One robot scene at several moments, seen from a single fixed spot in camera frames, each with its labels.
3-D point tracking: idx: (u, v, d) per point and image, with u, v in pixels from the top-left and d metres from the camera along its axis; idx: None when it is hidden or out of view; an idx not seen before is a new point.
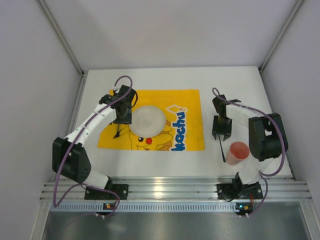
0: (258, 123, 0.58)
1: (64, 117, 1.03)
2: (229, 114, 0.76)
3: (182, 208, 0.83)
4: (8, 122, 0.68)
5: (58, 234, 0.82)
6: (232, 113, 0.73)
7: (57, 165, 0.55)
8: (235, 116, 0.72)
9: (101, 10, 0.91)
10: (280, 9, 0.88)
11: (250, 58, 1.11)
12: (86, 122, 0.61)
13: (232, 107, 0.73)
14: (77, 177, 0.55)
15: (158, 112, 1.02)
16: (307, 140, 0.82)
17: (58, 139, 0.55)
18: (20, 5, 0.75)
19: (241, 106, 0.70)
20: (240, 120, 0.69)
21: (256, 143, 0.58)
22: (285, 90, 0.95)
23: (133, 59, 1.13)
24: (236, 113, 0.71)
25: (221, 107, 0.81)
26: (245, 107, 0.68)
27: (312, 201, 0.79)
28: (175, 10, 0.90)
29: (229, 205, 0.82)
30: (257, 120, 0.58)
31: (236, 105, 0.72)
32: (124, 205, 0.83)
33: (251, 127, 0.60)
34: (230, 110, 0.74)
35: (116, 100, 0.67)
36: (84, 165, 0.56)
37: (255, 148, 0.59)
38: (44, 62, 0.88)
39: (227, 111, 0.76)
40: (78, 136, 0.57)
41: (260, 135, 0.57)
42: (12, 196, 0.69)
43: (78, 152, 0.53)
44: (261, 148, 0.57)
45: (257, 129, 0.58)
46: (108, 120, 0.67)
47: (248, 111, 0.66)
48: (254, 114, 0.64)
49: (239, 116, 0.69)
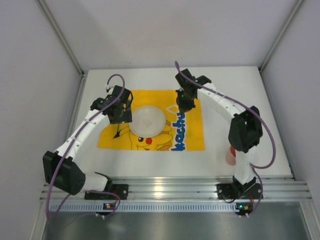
0: (240, 121, 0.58)
1: (64, 118, 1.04)
2: (199, 96, 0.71)
3: (182, 208, 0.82)
4: (8, 121, 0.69)
5: (58, 234, 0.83)
6: (204, 98, 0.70)
7: (49, 178, 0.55)
8: (208, 101, 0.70)
9: (101, 10, 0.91)
10: (280, 9, 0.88)
11: (250, 58, 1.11)
12: (76, 133, 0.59)
13: (207, 92, 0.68)
14: (70, 189, 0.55)
15: (159, 112, 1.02)
16: (307, 140, 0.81)
17: (48, 153, 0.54)
18: (20, 5, 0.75)
19: (217, 94, 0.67)
20: (214, 107, 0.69)
21: (240, 141, 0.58)
22: (285, 90, 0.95)
23: (133, 59, 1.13)
24: (211, 101, 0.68)
25: (189, 87, 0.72)
26: (222, 96, 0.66)
27: (312, 201, 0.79)
28: (174, 10, 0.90)
29: (230, 205, 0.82)
30: (237, 119, 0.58)
31: (212, 91, 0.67)
32: (124, 205, 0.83)
33: (232, 125, 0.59)
34: (202, 94, 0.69)
35: (107, 106, 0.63)
36: (78, 177, 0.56)
37: (237, 144, 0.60)
38: (44, 62, 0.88)
39: (198, 94, 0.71)
40: (69, 150, 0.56)
41: (243, 133, 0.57)
42: (12, 196, 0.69)
43: (69, 167, 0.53)
44: (244, 144, 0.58)
45: (241, 127, 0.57)
46: (100, 126, 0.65)
47: (226, 102, 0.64)
48: (232, 104, 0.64)
49: (215, 104, 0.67)
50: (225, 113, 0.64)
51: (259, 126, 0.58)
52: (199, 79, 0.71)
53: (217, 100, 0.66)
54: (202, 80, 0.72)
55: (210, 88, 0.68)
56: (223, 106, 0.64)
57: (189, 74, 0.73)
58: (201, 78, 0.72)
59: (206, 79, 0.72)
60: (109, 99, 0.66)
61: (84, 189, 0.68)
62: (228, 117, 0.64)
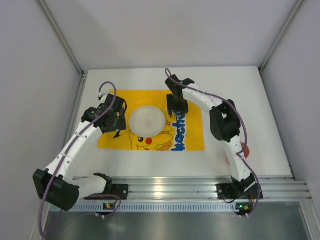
0: (217, 112, 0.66)
1: (64, 118, 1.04)
2: (185, 95, 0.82)
3: (182, 208, 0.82)
4: (9, 122, 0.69)
5: (58, 234, 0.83)
6: (189, 96, 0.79)
7: (42, 195, 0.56)
8: (193, 99, 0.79)
9: (101, 11, 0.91)
10: (280, 9, 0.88)
11: (250, 58, 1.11)
12: (67, 148, 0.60)
13: (190, 91, 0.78)
14: (62, 206, 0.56)
15: (158, 112, 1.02)
16: (307, 140, 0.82)
17: (39, 171, 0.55)
18: (19, 5, 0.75)
19: (198, 92, 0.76)
20: (199, 104, 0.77)
21: (219, 130, 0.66)
22: (285, 90, 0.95)
23: (132, 59, 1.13)
24: (195, 98, 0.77)
25: (176, 88, 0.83)
26: (202, 93, 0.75)
27: (312, 201, 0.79)
28: (174, 10, 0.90)
29: (230, 205, 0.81)
30: (215, 110, 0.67)
31: (193, 90, 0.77)
32: (124, 205, 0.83)
33: (212, 117, 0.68)
34: (187, 93, 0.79)
35: (99, 117, 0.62)
36: (70, 194, 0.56)
37: (218, 133, 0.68)
38: (44, 62, 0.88)
39: (184, 94, 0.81)
40: (59, 168, 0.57)
41: (221, 122, 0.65)
42: (12, 196, 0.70)
43: (59, 186, 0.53)
44: (224, 133, 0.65)
45: (218, 118, 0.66)
46: (93, 138, 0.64)
47: (206, 98, 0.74)
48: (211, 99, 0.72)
49: (198, 102, 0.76)
50: (207, 108, 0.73)
51: (235, 116, 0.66)
52: (184, 82, 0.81)
53: (198, 97, 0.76)
54: (187, 82, 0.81)
55: (193, 87, 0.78)
56: (203, 102, 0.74)
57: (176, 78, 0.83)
58: (186, 81, 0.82)
59: (190, 81, 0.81)
60: (101, 109, 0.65)
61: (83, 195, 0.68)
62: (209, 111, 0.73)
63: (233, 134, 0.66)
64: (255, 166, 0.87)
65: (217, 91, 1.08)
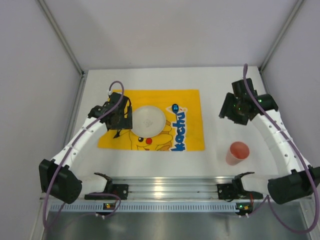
0: (295, 180, 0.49)
1: (64, 118, 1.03)
2: (254, 120, 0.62)
3: (182, 208, 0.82)
4: (9, 121, 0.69)
5: (58, 234, 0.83)
6: (262, 127, 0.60)
7: (45, 187, 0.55)
8: (264, 133, 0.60)
9: (101, 11, 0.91)
10: (280, 9, 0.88)
11: (250, 58, 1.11)
12: (73, 141, 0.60)
13: (268, 124, 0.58)
14: (65, 199, 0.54)
15: (158, 112, 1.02)
16: (307, 140, 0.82)
17: (45, 162, 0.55)
18: (19, 4, 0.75)
19: (280, 133, 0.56)
20: (268, 143, 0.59)
21: (283, 194, 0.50)
22: (285, 91, 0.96)
23: (132, 59, 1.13)
24: (268, 135, 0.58)
25: (248, 103, 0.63)
26: (286, 139, 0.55)
27: (312, 201, 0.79)
28: (174, 10, 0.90)
29: (229, 205, 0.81)
30: (294, 176, 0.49)
31: (275, 126, 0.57)
32: (124, 205, 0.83)
33: (282, 179, 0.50)
34: (262, 123, 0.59)
35: (106, 114, 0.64)
36: (73, 187, 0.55)
37: (278, 195, 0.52)
38: (44, 62, 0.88)
39: (255, 119, 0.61)
40: (65, 158, 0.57)
41: (294, 192, 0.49)
42: (12, 196, 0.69)
43: (65, 176, 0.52)
44: (284, 200, 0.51)
45: (294, 188, 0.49)
46: (98, 134, 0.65)
47: (288, 149, 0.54)
48: (291, 154, 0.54)
49: (271, 142, 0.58)
50: (279, 157, 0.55)
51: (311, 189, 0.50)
52: (264, 97, 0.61)
53: (277, 140, 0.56)
54: (267, 101, 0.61)
55: (275, 121, 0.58)
56: (282, 151, 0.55)
57: (252, 88, 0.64)
58: (266, 97, 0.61)
59: (271, 101, 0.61)
60: (106, 107, 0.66)
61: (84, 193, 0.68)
62: (283, 167, 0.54)
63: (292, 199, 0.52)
64: (255, 167, 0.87)
65: (218, 91, 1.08)
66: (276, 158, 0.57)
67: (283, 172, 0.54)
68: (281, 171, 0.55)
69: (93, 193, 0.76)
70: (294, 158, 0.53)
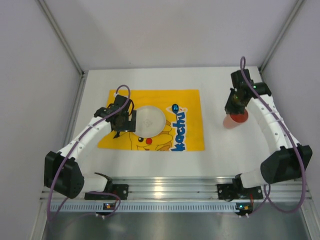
0: (285, 156, 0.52)
1: (64, 118, 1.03)
2: (250, 104, 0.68)
3: (182, 208, 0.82)
4: (8, 121, 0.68)
5: (59, 234, 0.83)
6: (256, 110, 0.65)
7: (48, 180, 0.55)
8: (258, 116, 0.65)
9: (101, 10, 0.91)
10: (280, 9, 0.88)
11: (250, 58, 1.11)
12: (80, 136, 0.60)
13: (261, 106, 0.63)
14: (68, 192, 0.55)
15: (159, 112, 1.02)
16: (307, 140, 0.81)
17: (51, 154, 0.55)
18: (19, 5, 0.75)
19: (271, 114, 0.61)
20: (260, 125, 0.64)
21: (273, 172, 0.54)
22: (285, 90, 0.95)
23: (132, 59, 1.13)
24: (261, 116, 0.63)
25: (243, 90, 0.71)
26: (276, 120, 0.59)
27: (312, 201, 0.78)
28: (174, 10, 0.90)
29: (230, 206, 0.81)
30: (283, 153, 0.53)
31: (267, 108, 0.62)
32: (124, 205, 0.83)
33: (273, 157, 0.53)
34: (256, 106, 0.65)
35: (112, 114, 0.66)
36: (77, 180, 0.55)
37: (268, 174, 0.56)
38: (44, 62, 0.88)
39: (251, 103, 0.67)
40: (72, 151, 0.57)
41: (281, 169, 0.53)
42: (11, 196, 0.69)
43: (70, 168, 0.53)
44: (275, 178, 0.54)
45: (282, 165, 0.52)
46: (103, 132, 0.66)
47: (278, 128, 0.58)
48: (282, 133, 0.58)
49: (263, 122, 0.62)
50: (270, 136, 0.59)
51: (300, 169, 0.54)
52: (258, 85, 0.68)
53: (268, 120, 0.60)
54: (262, 88, 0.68)
55: (267, 105, 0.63)
56: (272, 130, 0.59)
57: (248, 77, 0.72)
58: (261, 85, 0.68)
59: (265, 88, 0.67)
60: (112, 108, 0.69)
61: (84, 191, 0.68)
62: (273, 143, 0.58)
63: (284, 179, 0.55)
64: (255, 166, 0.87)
65: (218, 91, 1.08)
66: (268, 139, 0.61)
67: (273, 149, 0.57)
68: (271, 149, 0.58)
69: (93, 192, 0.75)
70: (283, 136, 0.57)
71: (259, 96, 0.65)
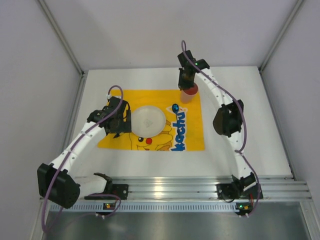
0: (225, 111, 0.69)
1: (64, 118, 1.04)
2: (196, 78, 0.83)
3: (182, 208, 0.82)
4: (7, 121, 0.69)
5: (59, 234, 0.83)
6: (201, 82, 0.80)
7: (43, 192, 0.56)
8: (204, 85, 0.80)
9: (101, 10, 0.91)
10: (280, 9, 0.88)
11: (250, 58, 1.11)
12: (72, 145, 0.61)
13: (203, 78, 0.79)
14: (64, 203, 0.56)
15: (159, 112, 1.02)
16: (307, 140, 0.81)
17: (43, 166, 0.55)
18: (20, 5, 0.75)
19: (212, 82, 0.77)
20: (208, 92, 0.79)
21: (222, 126, 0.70)
22: (285, 90, 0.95)
23: (132, 59, 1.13)
24: (206, 86, 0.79)
25: (189, 68, 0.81)
26: (215, 85, 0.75)
27: (312, 201, 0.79)
28: (174, 10, 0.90)
29: (230, 205, 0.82)
30: (223, 109, 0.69)
31: (208, 78, 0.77)
32: (124, 205, 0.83)
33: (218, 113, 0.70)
34: (200, 79, 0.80)
35: (104, 119, 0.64)
36: (71, 191, 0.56)
37: (219, 128, 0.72)
38: (44, 62, 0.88)
39: (197, 76, 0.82)
40: (64, 162, 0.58)
41: (226, 120, 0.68)
42: (11, 195, 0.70)
43: (63, 180, 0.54)
44: (225, 129, 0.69)
45: (225, 116, 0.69)
46: (97, 138, 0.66)
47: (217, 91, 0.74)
48: (222, 94, 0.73)
49: (208, 90, 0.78)
50: (215, 100, 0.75)
51: (240, 117, 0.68)
52: (198, 61, 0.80)
53: (210, 87, 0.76)
54: (202, 63, 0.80)
55: (208, 75, 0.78)
56: (214, 94, 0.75)
57: (191, 56, 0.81)
58: (200, 61, 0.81)
59: (204, 64, 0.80)
60: (105, 112, 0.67)
61: (84, 193, 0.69)
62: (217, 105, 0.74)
63: (234, 130, 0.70)
64: (255, 166, 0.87)
65: None
66: (214, 103, 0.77)
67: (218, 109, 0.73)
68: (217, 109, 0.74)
69: (91, 194, 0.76)
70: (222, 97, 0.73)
71: (201, 70, 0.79)
